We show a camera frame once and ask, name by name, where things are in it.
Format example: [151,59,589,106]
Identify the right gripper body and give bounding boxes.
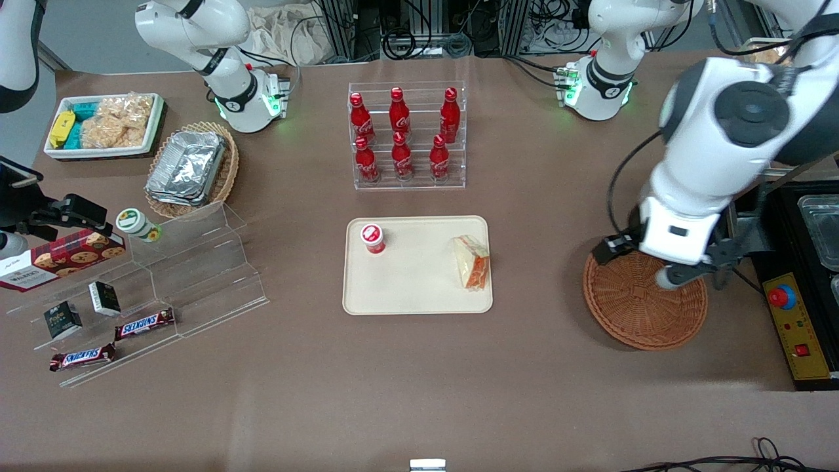
[0,156,58,242]

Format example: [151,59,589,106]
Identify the triangle sandwich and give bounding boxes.
[452,235,492,291]

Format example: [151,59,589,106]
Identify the round brown wicker basket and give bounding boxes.
[582,251,709,351]

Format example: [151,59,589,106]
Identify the oval light wicker basket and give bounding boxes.
[145,121,240,220]

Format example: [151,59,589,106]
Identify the beige plastic tray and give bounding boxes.
[342,216,494,315]

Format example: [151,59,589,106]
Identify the grey metal plate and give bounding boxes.
[728,200,756,238]

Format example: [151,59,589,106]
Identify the red tartan cookie box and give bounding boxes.
[0,228,127,293]

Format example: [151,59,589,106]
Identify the green lid yogurt cup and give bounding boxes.
[115,208,162,244]

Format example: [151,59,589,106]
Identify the white plastic snack bin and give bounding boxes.
[44,93,165,161]

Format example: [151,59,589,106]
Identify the black control machine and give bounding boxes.
[726,178,839,392]

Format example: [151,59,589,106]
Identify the yellow snack packet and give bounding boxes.
[50,111,77,149]

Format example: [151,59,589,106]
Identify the clear rice cracker bag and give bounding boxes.
[98,92,156,128]
[81,115,146,149]

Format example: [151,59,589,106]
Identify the small black box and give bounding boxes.
[43,301,83,340]
[88,281,123,317]

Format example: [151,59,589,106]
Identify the clear glass container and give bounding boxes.
[797,194,839,273]

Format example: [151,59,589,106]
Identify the yellow control panel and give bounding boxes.
[762,271,833,382]

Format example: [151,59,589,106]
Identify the stacked foil containers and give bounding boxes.
[145,130,227,208]

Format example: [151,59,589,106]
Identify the brown chocolate bar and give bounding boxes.
[49,342,117,373]
[114,307,176,342]

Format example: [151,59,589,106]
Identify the clear acrylic stepped stand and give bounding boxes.
[5,201,270,389]

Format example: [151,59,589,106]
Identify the red cola bottle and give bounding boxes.
[439,87,461,144]
[349,92,376,144]
[429,134,451,182]
[391,132,415,182]
[389,87,412,135]
[354,136,381,184]

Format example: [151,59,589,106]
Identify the clear acrylic bottle rack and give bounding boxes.
[347,81,467,191]

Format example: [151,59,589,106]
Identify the clear acrylic snack rack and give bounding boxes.
[737,37,797,66]

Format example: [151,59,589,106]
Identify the red lid yogurt cup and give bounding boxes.
[359,224,386,256]

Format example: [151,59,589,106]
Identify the beige cloth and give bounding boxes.
[244,5,332,66]

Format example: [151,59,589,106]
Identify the black power cable with plug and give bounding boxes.
[733,265,765,294]

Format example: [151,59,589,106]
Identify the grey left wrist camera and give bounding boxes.
[655,264,704,291]

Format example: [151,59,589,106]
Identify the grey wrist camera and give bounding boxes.
[655,264,704,291]
[0,231,30,261]

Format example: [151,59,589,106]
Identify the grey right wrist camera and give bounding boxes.
[0,231,30,261]

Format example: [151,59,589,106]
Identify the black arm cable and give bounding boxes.
[606,130,664,241]

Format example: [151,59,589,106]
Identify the black base cables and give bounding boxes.
[503,54,572,90]

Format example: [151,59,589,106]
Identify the black floor cable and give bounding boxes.
[618,437,839,472]

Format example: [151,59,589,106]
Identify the aluminium frame post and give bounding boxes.
[499,0,530,57]
[320,0,359,61]

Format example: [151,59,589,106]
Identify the grey cable coil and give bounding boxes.
[429,31,474,58]

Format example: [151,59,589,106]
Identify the black cable coil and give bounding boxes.
[381,26,419,61]

